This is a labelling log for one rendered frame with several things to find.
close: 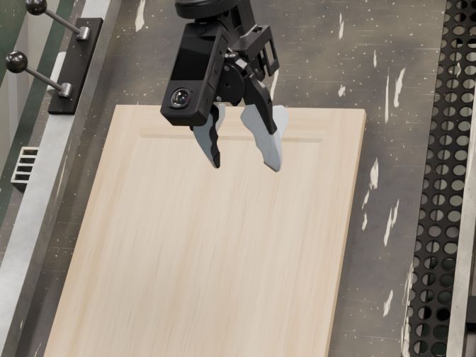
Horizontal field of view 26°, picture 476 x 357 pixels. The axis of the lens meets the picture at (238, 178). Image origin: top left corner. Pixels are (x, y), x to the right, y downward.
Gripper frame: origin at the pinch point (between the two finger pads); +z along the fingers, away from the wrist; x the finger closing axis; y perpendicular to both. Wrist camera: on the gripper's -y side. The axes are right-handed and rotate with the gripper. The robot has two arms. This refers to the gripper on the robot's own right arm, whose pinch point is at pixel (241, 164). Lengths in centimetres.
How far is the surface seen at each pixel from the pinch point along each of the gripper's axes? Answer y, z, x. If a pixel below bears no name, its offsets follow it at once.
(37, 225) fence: 16, 26, 54
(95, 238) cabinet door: 18, 29, 44
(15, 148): 35, 23, 72
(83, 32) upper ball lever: 48, 7, 59
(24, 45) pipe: 224, 98, 252
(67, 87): 38, 12, 58
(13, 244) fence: 13, 27, 57
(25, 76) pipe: 218, 110, 252
